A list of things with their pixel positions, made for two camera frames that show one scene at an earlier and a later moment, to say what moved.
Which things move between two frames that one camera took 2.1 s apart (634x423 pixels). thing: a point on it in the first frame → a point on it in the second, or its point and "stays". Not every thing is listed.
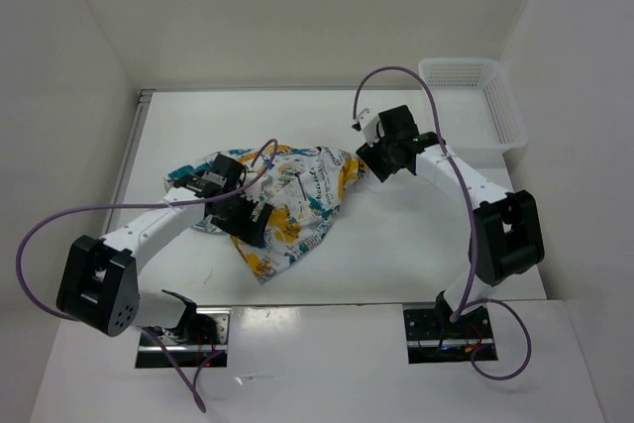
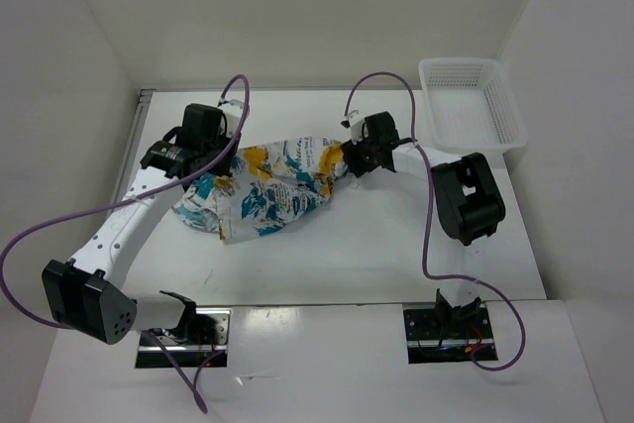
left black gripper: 247,230 → 224,168
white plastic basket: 477,110 stays
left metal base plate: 203,341 stays
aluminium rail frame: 143,96 stays
